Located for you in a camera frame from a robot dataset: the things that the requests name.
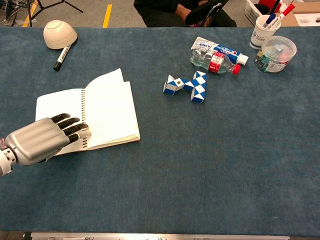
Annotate white paper cup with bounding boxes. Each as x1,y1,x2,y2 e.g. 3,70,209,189
249,14,282,50

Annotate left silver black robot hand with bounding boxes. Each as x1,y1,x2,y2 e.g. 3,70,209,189
4,112,92,166

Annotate black chair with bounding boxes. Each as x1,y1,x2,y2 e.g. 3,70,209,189
184,0,230,28

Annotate blue white snake puzzle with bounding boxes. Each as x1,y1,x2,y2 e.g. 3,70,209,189
162,70,208,104

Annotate white blue toothpaste tube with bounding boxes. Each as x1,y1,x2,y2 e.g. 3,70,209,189
190,36,250,67

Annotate clear red-capped water bottle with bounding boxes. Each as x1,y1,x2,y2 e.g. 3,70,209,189
189,48,242,76

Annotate white plastic basket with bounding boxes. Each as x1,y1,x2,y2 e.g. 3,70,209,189
243,0,296,27

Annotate blue table cloth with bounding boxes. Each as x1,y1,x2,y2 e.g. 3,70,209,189
0,26,320,237

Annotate white upturned bowl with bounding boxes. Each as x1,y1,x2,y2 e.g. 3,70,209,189
42,19,79,50

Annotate black white marker pen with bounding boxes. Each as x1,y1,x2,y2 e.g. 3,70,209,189
52,44,73,72

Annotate cardboard box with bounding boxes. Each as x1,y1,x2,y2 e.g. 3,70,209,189
280,1,320,28

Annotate red-capped marker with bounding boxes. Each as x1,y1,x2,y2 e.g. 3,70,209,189
266,3,296,29

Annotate silver metal rail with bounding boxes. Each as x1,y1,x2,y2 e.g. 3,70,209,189
23,231,291,240

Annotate person in black clothes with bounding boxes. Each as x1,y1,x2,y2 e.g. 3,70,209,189
133,0,238,28

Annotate yellow spiral notebook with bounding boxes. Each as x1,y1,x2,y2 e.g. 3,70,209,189
34,67,141,157

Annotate blue-capped marker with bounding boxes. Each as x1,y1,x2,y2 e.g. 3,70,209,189
262,13,277,29

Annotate clear tub of clips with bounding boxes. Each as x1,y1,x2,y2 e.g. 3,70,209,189
254,35,298,74

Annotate black tripod stand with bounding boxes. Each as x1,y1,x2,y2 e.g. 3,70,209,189
0,0,84,28

